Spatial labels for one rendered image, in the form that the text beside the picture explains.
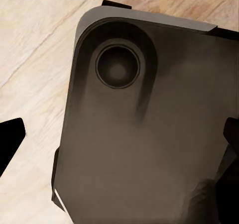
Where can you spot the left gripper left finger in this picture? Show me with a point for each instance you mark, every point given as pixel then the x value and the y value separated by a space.
pixel 12 133

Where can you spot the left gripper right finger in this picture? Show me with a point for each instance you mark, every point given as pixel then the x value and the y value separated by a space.
pixel 231 133

